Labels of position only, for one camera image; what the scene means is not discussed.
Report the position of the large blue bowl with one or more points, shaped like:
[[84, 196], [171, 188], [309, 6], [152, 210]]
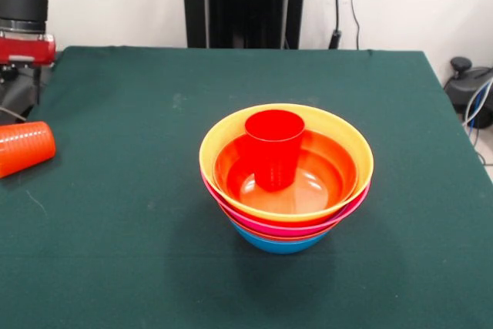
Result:
[[285, 246]]

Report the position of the large pink bowl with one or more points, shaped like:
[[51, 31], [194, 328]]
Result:
[[300, 227]]

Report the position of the large yellow bowl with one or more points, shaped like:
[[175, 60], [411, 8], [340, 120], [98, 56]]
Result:
[[227, 132]]

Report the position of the red plastic cup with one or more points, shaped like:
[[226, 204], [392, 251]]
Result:
[[275, 128]]

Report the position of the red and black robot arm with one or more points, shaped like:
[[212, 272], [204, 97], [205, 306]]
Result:
[[23, 1]]

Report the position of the large red bowl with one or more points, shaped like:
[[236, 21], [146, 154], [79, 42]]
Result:
[[331, 167]]

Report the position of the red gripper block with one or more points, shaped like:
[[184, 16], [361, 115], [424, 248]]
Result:
[[27, 51]]

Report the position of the orange ribbed cup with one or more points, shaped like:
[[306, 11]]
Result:
[[23, 148]]

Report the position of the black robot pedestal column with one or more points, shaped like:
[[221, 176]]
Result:
[[246, 5]]

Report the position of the dark green table cloth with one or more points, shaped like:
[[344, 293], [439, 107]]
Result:
[[115, 209]]

